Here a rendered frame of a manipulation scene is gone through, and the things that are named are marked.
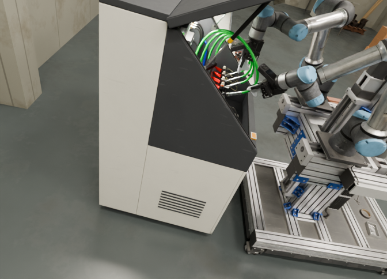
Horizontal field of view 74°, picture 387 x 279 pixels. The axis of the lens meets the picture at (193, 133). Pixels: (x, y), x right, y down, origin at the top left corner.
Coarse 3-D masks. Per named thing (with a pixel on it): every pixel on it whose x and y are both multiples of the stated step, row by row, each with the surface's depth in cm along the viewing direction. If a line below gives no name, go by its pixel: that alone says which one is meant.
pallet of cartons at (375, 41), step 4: (384, 28) 680; (380, 32) 691; (384, 32) 676; (376, 36) 703; (380, 36) 687; (384, 36) 672; (372, 40) 715; (376, 40) 698; (380, 40) 682; (372, 44) 710; (376, 44) 693
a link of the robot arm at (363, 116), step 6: (354, 114) 131; (360, 114) 128; (366, 114) 129; (348, 120) 135; (354, 120) 130; (360, 120) 128; (366, 120) 126; (348, 126) 133; (354, 126) 128; (348, 132) 133
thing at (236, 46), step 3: (240, 42) 138; (246, 42) 135; (249, 42) 134; (231, 45) 139; (234, 45) 136; (237, 45) 136; (240, 45) 135; (243, 45) 134; (249, 45) 134; (231, 48) 137; (234, 48) 136; (237, 48) 136; (240, 48) 136; (243, 48) 136
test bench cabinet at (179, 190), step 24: (144, 168) 157; (168, 168) 154; (192, 168) 151; (216, 168) 148; (144, 192) 172; (168, 192) 168; (192, 192) 165; (216, 192) 161; (144, 216) 190; (168, 216) 186; (192, 216) 181; (216, 216) 177
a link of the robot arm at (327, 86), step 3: (321, 66) 170; (330, 81) 166; (333, 81) 166; (324, 84) 168; (327, 84) 168; (330, 84) 168; (333, 84) 170; (321, 87) 170; (324, 87) 169; (327, 87) 169; (330, 87) 170; (321, 90) 171; (324, 90) 171; (327, 90) 171
